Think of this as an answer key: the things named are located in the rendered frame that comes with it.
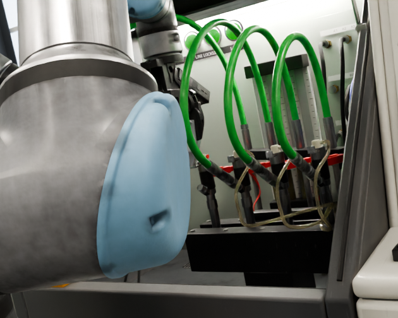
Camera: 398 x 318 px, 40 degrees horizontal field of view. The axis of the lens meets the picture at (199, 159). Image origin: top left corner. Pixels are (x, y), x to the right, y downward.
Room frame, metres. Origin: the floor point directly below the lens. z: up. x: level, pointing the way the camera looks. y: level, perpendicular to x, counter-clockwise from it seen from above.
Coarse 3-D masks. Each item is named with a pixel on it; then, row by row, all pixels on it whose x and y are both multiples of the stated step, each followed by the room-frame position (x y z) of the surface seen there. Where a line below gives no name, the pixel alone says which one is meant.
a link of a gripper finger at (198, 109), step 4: (196, 104) 1.02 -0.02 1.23; (200, 104) 1.02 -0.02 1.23; (196, 108) 1.02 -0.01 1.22; (200, 108) 1.02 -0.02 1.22; (192, 112) 1.02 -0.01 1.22; (196, 112) 1.01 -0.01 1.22; (200, 112) 1.02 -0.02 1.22; (192, 116) 1.02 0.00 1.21; (196, 116) 1.01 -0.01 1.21; (200, 116) 1.01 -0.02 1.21; (196, 120) 1.02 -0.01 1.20; (200, 120) 1.01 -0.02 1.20; (196, 124) 1.02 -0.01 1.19; (200, 124) 1.02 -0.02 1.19; (196, 128) 1.02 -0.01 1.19; (200, 128) 1.02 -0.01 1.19; (196, 132) 1.02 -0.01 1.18; (200, 132) 1.02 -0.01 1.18; (196, 136) 1.02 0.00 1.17; (200, 136) 1.02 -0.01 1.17; (196, 140) 1.02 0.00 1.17
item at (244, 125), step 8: (176, 16) 1.17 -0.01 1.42; (184, 16) 1.18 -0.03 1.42; (192, 24) 1.19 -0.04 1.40; (208, 40) 1.21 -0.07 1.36; (216, 48) 1.22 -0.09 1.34; (224, 56) 1.23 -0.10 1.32; (224, 64) 1.23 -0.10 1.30; (232, 88) 1.24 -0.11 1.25; (240, 96) 1.24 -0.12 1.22; (240, 104) 1.24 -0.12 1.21; (240, 112) 1.24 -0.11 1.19; (240, 120) 1.24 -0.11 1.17
